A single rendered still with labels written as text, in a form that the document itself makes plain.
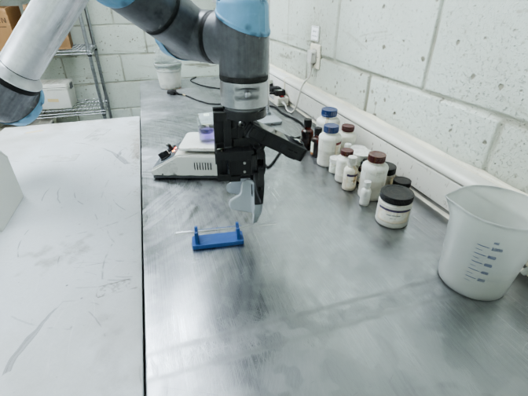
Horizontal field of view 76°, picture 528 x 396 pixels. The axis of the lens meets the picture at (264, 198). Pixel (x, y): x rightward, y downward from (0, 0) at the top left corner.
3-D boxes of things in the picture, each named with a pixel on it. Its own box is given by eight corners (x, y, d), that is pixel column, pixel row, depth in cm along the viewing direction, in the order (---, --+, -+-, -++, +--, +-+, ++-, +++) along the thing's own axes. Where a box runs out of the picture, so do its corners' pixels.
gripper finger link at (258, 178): (250, 198, 63) (249, 152, 59) (260, 197, 63) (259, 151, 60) (254, 208, 58) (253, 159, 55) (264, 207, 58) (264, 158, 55)
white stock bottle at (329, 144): (320, 168, 96) (323, 129, 90) (313, 159, 102) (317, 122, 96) (341, 167, 97) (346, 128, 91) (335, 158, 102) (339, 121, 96)
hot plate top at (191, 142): (177, 151, 87) (177, 148, 86) (187, 134, 97) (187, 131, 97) (224, 151, 87) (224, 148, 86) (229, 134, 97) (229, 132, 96)
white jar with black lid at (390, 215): (375, 209, 78) (381, 181, 74) (407, 215, 76) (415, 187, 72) (373, 225, 72) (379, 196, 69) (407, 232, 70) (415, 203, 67)
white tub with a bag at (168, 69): (153, 90, 176) (146, 45, 166) (161, 84, 189) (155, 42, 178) (181, 90, 176) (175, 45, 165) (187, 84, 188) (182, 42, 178)
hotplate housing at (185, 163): (152, 179, 90) (147, 152, 86) (165, 159, 102) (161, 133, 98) (236, 180, 90) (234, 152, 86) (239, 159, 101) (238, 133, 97)
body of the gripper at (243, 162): (215, 166, 63) (211, 101, 57) (261, 163, 65) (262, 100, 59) (218, 186, 57) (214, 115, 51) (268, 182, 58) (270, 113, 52)
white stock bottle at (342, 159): (332, 182, 89) (336, 152, 85) (335, 174, 93) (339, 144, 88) (351, 185, 88) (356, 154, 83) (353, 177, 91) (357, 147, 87)
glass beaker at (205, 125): (205, 137, 94) (203, 108, 90) (222, 140, 92) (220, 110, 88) (192, 144, 89) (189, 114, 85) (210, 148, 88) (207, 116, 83)
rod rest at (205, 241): (192, 250, 65) (190, 235, 63) (192, 240, 68) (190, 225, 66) (243, 244, 67) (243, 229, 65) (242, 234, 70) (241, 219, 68)
